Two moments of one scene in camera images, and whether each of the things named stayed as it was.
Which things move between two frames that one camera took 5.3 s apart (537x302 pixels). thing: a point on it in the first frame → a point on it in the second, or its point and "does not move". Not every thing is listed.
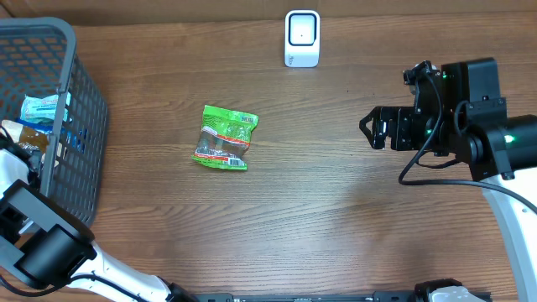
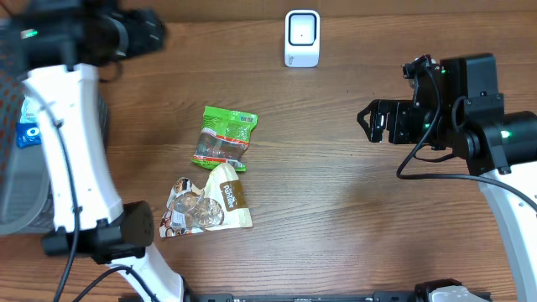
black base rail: x=376 y=296 does not move
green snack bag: x=225 y=137 does not move
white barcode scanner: x=302 y=39 does not move
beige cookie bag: x=29 y=138 → x=221 y=204
